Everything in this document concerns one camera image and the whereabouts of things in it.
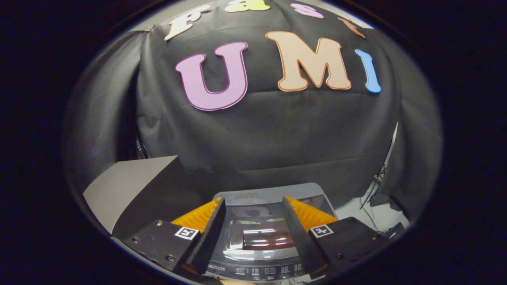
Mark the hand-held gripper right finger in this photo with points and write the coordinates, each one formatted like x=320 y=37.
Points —
x=303 y=237

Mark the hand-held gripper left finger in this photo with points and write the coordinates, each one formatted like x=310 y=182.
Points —
x=208 y=241

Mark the grey washing machine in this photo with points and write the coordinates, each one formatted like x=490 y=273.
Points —
x=257 y=271

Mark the black floor box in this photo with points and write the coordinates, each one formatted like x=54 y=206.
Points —
x=396 y=229

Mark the dark cabinet with cream door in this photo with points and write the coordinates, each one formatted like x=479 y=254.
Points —
x=126 y=186

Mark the black backdrop cloth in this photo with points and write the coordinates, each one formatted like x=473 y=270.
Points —
x=277 y=130

